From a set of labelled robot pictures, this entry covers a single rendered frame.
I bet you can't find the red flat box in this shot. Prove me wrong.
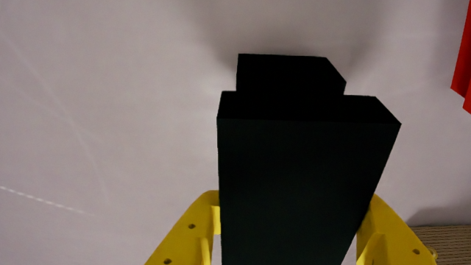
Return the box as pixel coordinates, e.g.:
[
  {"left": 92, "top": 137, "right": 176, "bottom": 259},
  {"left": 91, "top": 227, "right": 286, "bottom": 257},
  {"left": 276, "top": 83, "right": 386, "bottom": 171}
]
[{"left": 462, "top": 79, "right": 471, "bottom": 114}]

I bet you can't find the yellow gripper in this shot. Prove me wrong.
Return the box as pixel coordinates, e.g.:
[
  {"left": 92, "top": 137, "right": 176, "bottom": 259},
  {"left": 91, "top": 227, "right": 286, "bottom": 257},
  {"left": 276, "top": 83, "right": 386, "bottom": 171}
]
[{"left": 144, "top": 190, "right": 437, "bottom": 265}]

